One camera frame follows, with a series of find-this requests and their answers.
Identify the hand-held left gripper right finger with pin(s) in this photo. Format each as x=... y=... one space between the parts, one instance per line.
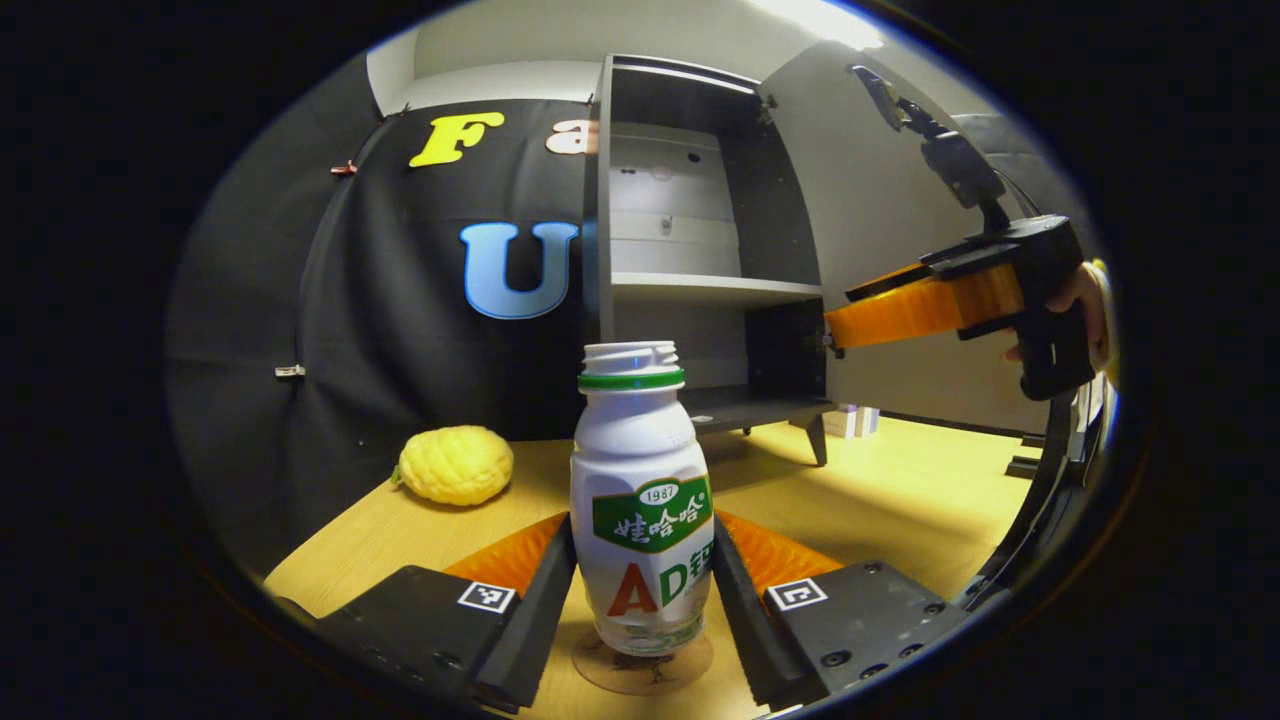
x=745 y=620

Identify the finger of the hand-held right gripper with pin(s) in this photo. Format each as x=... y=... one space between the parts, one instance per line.
x=890 y=280
x=900 y=315

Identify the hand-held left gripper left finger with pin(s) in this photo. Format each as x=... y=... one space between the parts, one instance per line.
x=535 y=610

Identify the beige cabinet door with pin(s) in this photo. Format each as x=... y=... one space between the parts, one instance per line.
x=880 y=180

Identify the white plastic bottle green label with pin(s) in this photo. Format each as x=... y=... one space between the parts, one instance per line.
x=640 y=460

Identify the grey book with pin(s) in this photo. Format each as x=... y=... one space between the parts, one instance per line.
x=856 y=421

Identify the brown book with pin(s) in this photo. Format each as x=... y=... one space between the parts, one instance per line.
x=838 y=420

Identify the bumpy yellow fruit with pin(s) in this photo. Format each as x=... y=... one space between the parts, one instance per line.
x=455 y=465

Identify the long ceiling light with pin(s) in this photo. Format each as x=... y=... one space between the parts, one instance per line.
x=820 y=20

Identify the black backdrop cloth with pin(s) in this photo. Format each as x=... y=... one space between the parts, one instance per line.
x=380 y=300

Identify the reddish brown cloth clip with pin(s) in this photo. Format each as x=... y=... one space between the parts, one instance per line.
x=343 y=168

